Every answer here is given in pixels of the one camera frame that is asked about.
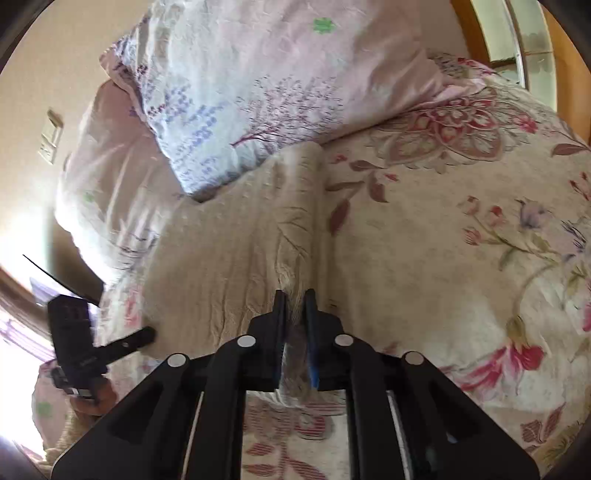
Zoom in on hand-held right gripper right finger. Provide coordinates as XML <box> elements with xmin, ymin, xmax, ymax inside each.
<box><xmin>302</xmin><ymin>289</ymin><xmax>540</xmax><ymax>480</ymax></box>

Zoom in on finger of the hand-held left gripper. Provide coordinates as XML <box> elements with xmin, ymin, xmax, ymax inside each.
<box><xmin>93</xmin><ymin>326</ymin><xmax>157</xmax><ymax>366</ymax></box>

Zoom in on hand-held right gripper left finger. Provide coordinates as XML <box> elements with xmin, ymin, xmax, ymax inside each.
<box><xmin>51</xmin><ymin>289</ymin><xmax>289</xmax><ymax>480</ymax></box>

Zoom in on beige cable knit sweater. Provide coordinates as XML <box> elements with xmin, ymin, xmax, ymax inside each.
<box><xmin>41</xmin><ymin>272</ymin><xmax>324</xmax><ymax>468</ymax></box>

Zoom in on person's left hand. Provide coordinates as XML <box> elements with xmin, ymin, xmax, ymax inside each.
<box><xmin>70</xmin><ymin>377</ymin><xmax>117</xmax><ymax>420</ymax></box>

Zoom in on pink pillow with green clovers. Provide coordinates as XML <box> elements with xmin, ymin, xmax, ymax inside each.
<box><xmin>54</xmin><ymin>78</ymin><xmax>197</xmax><ymax>289</ymax></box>

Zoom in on floral bedspread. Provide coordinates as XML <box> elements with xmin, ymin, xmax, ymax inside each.
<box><xmin>95</xmin><ymin>51</ymin><xmax>591</xmax><ymax>480</ymax></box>

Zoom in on pillow with purple tree print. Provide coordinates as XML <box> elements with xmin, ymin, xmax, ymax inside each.
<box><xmin>99</xmin><ymin>0</ymin><xmax>455</xmax><ymax>204</ymax></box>

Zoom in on white wall switch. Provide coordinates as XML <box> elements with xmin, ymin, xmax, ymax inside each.
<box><xmin>37</xmin><ymin>107</ymin><xmax>64</xmax><ymax>165</ymax></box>

